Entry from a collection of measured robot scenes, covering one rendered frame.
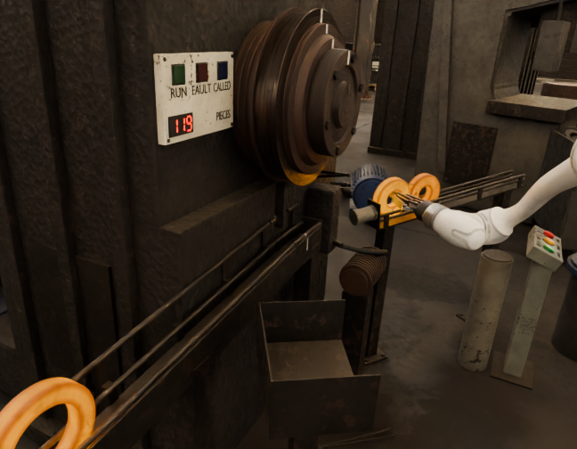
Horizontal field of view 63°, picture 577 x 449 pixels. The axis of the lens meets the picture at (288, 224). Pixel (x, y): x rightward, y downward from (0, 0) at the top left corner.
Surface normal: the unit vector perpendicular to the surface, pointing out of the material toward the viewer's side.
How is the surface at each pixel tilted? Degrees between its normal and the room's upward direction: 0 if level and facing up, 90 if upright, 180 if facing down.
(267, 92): 80
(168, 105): 90
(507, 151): 90
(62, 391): 90
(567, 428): 0
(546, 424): 0
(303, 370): 5
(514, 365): 90
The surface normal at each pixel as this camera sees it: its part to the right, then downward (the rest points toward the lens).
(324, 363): 0.06, -0.89
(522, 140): -0.65, 0.26
